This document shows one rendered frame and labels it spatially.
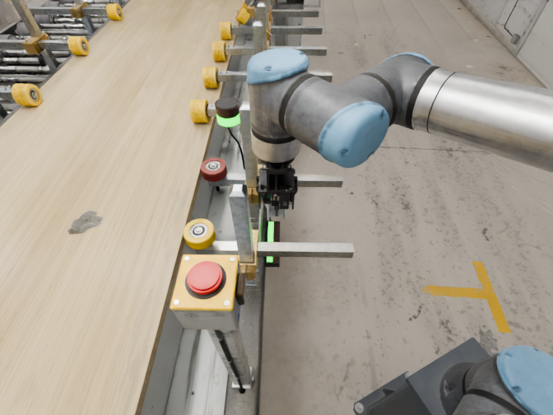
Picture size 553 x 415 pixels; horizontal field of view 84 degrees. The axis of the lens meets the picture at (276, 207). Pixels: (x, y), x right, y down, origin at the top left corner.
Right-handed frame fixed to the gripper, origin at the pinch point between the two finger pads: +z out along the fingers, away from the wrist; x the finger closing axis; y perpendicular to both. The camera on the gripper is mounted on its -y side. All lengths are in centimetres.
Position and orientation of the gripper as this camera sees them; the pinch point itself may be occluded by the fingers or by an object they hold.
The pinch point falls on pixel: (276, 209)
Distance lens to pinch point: 73.2
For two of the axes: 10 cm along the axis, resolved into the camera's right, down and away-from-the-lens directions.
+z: 0.0, 6.5, 7.6
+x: 10.0, 0.1, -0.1
